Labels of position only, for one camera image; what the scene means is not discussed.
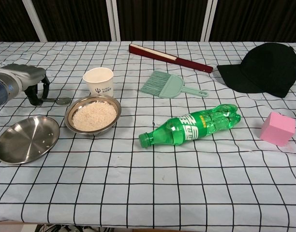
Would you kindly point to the metal spoon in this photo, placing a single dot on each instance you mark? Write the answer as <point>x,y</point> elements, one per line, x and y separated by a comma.
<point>63,101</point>

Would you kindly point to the black baseball cap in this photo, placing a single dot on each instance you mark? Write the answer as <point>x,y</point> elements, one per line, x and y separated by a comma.
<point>264,70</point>

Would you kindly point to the green plastic bottle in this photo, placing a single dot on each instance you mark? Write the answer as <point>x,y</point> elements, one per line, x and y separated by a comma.
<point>186,130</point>

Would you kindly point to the teal mini dustpan brush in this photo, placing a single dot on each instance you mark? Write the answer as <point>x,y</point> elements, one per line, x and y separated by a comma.
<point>172,87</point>

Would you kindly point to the empty steel plate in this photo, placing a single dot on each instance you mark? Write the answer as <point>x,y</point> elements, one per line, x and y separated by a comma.
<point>27,140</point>

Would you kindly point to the steel bowl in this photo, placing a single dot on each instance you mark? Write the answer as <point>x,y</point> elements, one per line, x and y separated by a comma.
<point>68,118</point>

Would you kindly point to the pink foam cube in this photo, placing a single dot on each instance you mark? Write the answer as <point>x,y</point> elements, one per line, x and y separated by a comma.
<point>278,128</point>

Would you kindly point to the dark red folding fan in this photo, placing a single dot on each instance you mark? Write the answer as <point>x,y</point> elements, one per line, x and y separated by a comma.
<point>186,62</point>

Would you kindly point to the white rice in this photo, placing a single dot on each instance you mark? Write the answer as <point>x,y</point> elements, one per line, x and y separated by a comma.
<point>94,117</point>

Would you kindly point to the checkered white tablecloth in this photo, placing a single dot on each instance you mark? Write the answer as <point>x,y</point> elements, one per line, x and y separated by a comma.
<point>148,183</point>

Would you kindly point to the white partition post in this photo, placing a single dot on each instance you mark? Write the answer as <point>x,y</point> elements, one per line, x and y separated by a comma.
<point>113,19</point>
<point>209,19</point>
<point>35,19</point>

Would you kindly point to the white paper cup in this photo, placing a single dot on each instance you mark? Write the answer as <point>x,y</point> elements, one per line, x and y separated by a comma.
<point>99,84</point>

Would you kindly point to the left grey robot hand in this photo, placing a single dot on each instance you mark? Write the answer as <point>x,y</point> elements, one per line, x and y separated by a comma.
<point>29,73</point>

